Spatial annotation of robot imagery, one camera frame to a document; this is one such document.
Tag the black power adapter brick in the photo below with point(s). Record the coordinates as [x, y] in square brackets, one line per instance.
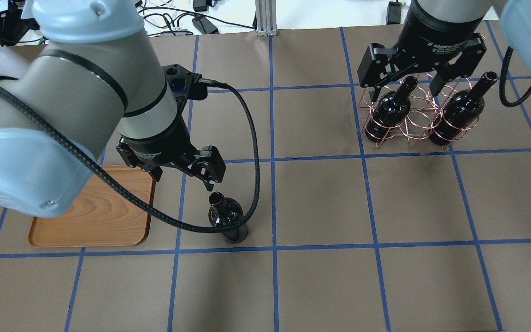
[204, 26]

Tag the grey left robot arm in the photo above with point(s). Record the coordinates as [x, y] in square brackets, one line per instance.
[98, 75]

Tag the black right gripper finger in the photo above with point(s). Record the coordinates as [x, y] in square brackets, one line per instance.
[381, 65]
[464, 67]

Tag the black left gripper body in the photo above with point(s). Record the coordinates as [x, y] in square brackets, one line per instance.
[162, 144]

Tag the copper wire bottle basket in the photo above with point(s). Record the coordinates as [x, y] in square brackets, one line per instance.
[415, 129]

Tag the dark wine bottle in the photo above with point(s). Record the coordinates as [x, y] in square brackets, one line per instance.
[226, 211]
[461, 110]
[391, 112]

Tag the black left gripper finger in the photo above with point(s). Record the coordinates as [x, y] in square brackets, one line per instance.
[207, 165]
[155, 171]

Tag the wooden rectangular tray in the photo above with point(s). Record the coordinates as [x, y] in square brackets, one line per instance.
[99, 217]

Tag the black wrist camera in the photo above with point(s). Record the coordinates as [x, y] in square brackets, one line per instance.
[185, 85]

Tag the dark wine bottle in basket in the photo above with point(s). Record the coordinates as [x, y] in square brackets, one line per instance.
[391, 112]

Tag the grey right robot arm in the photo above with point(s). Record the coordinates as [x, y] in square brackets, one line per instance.
[304, 75]

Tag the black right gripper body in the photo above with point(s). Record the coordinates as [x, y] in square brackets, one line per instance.
[436, 34]

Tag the aluminium frame post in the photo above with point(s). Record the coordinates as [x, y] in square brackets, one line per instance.
[266, 18]

